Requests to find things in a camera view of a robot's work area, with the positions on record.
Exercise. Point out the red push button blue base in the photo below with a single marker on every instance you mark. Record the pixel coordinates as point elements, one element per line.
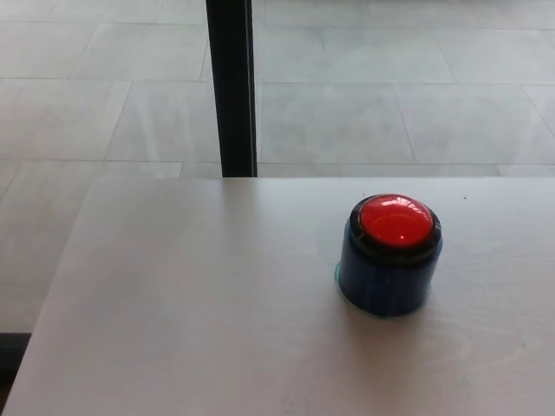
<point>392,242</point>

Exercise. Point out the black floor base plate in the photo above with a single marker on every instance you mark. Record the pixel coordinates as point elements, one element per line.
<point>11,353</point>

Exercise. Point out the black vertical post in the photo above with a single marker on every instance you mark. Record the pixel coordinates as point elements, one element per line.
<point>232,86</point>

